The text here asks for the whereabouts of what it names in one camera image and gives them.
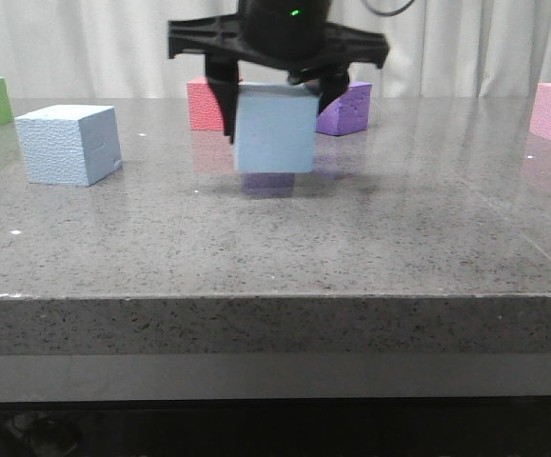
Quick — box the purple foam cube dented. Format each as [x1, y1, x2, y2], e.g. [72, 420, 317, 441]
[316, 81, 372, 136]

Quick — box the purple foam cube smooth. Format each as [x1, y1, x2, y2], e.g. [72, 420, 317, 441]
[241, 173, 295, 198]

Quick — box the red foam cube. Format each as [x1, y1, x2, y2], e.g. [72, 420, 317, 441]
[187, 76, 224, 131]

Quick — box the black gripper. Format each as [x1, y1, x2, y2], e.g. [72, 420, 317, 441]
[167, 0, 389, 144]

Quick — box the light blue textured foam cube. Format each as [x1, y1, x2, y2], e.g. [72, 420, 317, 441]
[15, 105, 123, 187]

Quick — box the grey curtain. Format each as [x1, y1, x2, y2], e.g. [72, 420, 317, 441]
[0, 1, 551, 98]

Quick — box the black cable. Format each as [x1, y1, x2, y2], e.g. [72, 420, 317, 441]
[362, 0, 418, 18]

